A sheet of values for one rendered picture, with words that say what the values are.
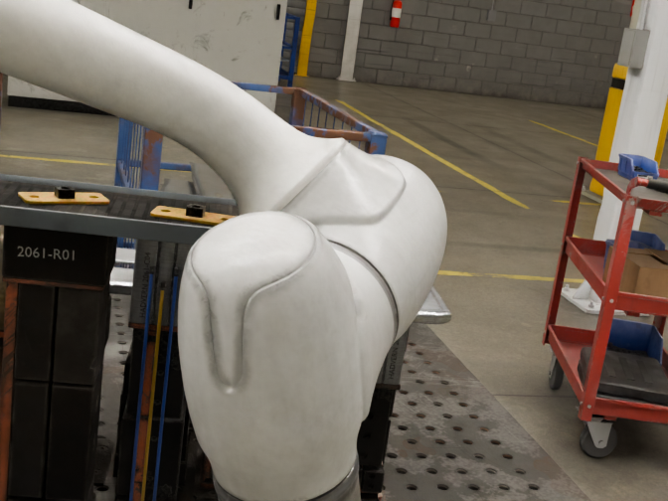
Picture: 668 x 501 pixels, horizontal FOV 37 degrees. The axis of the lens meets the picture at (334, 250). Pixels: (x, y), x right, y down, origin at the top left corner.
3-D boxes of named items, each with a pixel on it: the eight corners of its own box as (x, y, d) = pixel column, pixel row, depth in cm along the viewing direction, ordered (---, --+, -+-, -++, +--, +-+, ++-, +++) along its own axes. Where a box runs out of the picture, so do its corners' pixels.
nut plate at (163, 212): (239, 220, 101) (241, 208, 101) (233, 228, 98) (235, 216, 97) (157, 208, 102) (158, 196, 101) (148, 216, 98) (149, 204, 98)
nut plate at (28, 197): (99, 195, 104) (100, 184, 103) (110, 204, 100) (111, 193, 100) (16, 194, 99) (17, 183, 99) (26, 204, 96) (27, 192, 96)
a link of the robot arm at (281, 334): (334, 533, 56) (407, 396, 66) (306, 291, 48) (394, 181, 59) (166, 495, 59) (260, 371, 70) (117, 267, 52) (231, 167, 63)
